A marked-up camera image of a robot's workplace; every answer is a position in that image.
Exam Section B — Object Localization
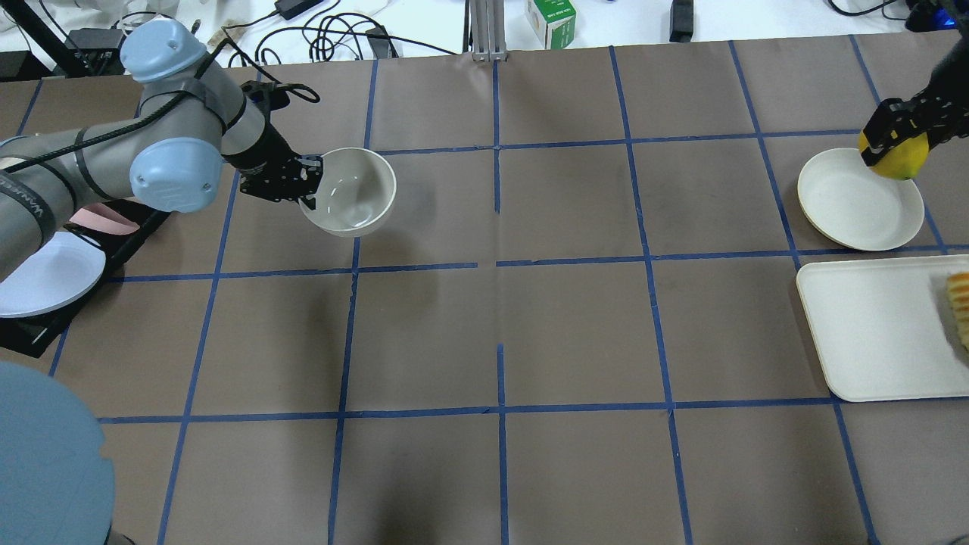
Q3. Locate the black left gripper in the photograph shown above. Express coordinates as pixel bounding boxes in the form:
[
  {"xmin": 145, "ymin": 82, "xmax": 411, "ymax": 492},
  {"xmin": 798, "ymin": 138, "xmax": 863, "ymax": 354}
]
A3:
[{"xmin": 239, "ymin": 153, "xmax": 324, "ymax": 204}]

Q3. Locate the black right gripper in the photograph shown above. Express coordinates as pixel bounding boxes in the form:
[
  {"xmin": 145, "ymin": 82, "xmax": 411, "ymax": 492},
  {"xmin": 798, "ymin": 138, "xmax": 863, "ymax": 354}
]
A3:
[{"xmin": 862, "ymin": 91, "xmax": 968, "ymax": 157}]

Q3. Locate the yellow lemon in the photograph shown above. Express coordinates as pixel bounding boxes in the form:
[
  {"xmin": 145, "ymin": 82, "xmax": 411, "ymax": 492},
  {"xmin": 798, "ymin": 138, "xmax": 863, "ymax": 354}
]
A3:
[{"xmin": 858, "ymin": 133, "xmax": 930, "ymax": 180}]

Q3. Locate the white ceramic bowl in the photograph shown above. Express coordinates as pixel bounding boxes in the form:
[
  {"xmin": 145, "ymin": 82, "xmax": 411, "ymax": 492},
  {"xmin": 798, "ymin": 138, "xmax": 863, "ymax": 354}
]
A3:
[{"xmin": 298, "ymin": 148, "xmax": 397, "ymax": 238}]

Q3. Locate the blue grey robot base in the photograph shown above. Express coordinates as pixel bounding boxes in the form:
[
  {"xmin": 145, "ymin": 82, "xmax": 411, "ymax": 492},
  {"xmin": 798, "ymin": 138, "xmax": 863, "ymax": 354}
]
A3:
[{"xmin": 1, "ymin": 362, "xmax": 115, "ymax": 544}]

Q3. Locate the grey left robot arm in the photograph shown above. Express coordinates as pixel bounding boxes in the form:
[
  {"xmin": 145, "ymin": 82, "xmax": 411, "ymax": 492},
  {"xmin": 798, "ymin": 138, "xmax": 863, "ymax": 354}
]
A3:
[{"xmin": 1, "ymin": 18, "xmax": 324, "ymax": 277}]

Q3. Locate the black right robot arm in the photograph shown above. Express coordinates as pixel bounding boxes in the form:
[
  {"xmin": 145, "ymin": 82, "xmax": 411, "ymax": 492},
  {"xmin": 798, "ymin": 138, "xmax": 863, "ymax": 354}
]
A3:
[{"xmin": 858, "ymin": 1, "xmax": 968, "ymax": 180}]

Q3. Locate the cream round plate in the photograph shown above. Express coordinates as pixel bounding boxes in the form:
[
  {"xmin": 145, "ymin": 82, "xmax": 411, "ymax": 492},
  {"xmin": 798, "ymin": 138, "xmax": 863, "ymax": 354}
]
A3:
[{"xmin": 796, "ymin": 148, "xmax": 925, "ymax": 252}]

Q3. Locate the black power adapter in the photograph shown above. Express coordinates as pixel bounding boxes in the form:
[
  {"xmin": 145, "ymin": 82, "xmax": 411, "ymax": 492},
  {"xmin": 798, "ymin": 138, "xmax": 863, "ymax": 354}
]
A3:
[{"xmin": 274, "ymin": 0, "xmax": 322, "ymax": 20}]

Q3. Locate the grilled bread piece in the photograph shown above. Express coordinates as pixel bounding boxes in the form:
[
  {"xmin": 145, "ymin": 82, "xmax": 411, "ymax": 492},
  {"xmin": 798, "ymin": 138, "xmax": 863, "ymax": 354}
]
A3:
[{"xmin": 946, "ymin": 272, "xmax": 969, "ymax": 352}]

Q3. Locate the pink plate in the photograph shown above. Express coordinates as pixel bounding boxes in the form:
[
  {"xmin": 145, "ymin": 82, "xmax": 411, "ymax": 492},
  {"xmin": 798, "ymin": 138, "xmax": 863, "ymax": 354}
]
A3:
[{"xmin": 68, "ymin": 204, "xmax": 141, "ymax": 237}]

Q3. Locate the cream rectangular tray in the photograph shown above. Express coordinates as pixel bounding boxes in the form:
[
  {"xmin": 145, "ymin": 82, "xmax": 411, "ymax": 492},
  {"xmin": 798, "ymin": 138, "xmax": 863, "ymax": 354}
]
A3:
[{"xmin": 796, "ymin": 255, "xmax": 968, "ymax": 403}]

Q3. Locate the white plate on left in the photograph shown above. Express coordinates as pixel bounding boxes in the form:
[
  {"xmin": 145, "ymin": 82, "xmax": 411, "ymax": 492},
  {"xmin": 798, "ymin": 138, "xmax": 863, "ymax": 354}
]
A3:
[{"xmin": 1, "ymin": 232, "xmax": 107, "ymax": 319}]

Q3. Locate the black rectangular device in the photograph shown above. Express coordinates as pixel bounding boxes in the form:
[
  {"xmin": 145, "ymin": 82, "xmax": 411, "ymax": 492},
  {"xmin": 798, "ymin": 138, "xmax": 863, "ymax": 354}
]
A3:
[{"xmin": 668, "ymin": 0, "xmax": 695, "ymax": 42}]

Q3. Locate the black tray on left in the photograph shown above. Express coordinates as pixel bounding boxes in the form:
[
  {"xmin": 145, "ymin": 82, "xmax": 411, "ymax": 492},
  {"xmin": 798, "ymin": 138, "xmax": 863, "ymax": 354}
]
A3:
[{"xmin": 1, "ymin": 200, "xmax": 170, "ymax": 358}]

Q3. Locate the green white carton box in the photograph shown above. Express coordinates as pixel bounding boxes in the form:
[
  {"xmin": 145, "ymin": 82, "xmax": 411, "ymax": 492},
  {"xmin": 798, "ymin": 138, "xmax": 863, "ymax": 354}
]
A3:
[{"xmin": 524, "ymin": 0, "xmax": 578, "ymax": 51}]

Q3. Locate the black cable bundle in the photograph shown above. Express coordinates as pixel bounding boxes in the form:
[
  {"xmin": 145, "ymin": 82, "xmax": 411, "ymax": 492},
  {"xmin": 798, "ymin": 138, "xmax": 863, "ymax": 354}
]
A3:
[{"xmin": 220, "ymin": 0, "xmax": 463, "ymax": 67}]

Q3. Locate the aluminium frame post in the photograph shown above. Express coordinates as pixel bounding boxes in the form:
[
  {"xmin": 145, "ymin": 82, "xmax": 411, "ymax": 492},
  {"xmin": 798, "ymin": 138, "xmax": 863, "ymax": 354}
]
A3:
[{"xmin": 464, "ymin": 1, "xmax": 508, "ymax": 62}]

